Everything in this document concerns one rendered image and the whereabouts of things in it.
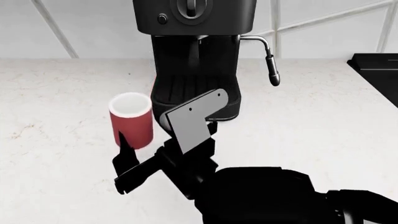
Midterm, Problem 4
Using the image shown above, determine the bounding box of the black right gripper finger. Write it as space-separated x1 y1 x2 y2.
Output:
205 121 219 140
112 129 140 175

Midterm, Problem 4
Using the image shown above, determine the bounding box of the red mug with white inside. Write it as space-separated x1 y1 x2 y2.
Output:
108 91 154 150

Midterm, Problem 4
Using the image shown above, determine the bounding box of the black espresso coffee machine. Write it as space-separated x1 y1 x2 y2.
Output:
132 0 256 123

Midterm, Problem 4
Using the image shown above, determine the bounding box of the chrome and black steam wand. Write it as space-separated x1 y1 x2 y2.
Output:
240 35 282 87

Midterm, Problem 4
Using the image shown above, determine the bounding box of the black round selector knob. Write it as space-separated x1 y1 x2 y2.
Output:
177 0 214 26

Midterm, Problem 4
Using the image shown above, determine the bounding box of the black flat cooktop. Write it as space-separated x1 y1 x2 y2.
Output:
346 52 398 106

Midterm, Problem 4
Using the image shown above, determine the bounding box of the grey L-shaped camera bracket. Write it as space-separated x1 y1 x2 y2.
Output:
159 88 230 155

